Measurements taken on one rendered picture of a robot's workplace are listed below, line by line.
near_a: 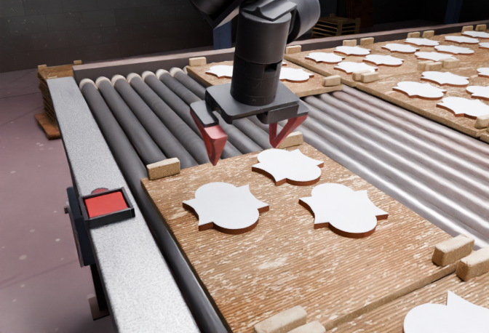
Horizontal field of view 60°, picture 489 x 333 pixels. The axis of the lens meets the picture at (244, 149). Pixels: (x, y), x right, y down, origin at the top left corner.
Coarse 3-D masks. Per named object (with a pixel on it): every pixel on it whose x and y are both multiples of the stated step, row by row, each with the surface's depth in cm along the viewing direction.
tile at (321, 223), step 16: (320, 192) 68; (336, 192) 68; (352, 192) 68; (320, 208) 64; (336, 208) 64; (352, 208) 64; (368, 208) 64; (320, 224) 61; (336, 224) 60; (352, 224) 60; (368, 224) 60
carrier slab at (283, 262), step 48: (192, 192) 70; (288, 192) 70; (192, 240) 59; (240, 240) 59; (288, 240) 59; (336, 240) 59; (384, 240) 59; (432, 240) 59; (240, 288) 51; (288, 288) 51; (336, 288) 51; (384, 288) 51
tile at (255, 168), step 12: (264, 156) 80; (276, 156) 80; (288, 156) 80; (300, 156) 80; (252, 168) 76; (264, 168) 76; (276, 168) 76; (288, 168) 76; (300, 168) 76; (312, 168) 76; (276, 180) 72; (288, 180) 73; (300, 180) 72; (312, 180) 72
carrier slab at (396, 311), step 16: (432, 288) 51; (448, 288) 51; (464, 288) 51; (480, 288) 51; (400, 304) 48; (416, 304) 48; (480, 304) 48; (352, 320) 46; (368, 320) 46; (384, 320) 46; (400, 320) 46
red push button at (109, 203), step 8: (120, 192) 72; (88, 200) 69; (96, 200) 69; (104, 200) 69; (112, 200) 69; (120, 200) 69; (88, 208) 67; (96, 208) 67; (104, 208) 67; (112, 208) 67; (120, 208) 67
